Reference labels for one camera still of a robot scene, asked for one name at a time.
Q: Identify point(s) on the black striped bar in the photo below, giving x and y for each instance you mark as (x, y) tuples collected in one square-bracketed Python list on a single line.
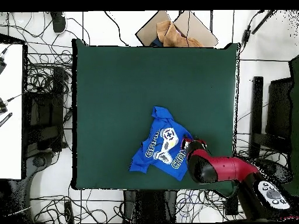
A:
[(5, 119)]

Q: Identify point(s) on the brown cardboard box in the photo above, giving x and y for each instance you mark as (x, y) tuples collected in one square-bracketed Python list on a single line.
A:
[(198, 30)]

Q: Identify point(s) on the tan towel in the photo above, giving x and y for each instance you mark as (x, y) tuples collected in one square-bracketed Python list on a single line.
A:
[(175, 38)]

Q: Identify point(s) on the blue printed t-shirt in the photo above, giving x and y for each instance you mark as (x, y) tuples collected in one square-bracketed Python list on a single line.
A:
[(161, 149)]

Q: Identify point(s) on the black power adapter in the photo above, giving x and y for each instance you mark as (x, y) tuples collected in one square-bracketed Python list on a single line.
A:
[(246, 35)]

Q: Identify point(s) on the dark green table cloth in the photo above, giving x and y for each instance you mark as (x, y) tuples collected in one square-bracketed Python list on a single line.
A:
[(140, 81)]

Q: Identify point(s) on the thin black rod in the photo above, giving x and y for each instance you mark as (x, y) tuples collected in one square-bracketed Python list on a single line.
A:
[(262, 22)]

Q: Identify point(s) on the green draped cloth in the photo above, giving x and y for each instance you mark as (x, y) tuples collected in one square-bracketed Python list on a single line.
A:
[(294, 116)]

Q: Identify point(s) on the person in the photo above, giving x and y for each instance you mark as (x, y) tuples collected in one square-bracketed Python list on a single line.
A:
[(58, 22)]

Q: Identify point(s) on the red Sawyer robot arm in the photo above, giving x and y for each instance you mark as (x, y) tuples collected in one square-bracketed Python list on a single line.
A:
[(229, 166)]

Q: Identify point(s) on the white desk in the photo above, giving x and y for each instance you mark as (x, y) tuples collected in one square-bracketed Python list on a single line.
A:
[(11, 140)]

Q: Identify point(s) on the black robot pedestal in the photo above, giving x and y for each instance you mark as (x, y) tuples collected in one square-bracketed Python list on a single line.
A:
[(149, 205)]

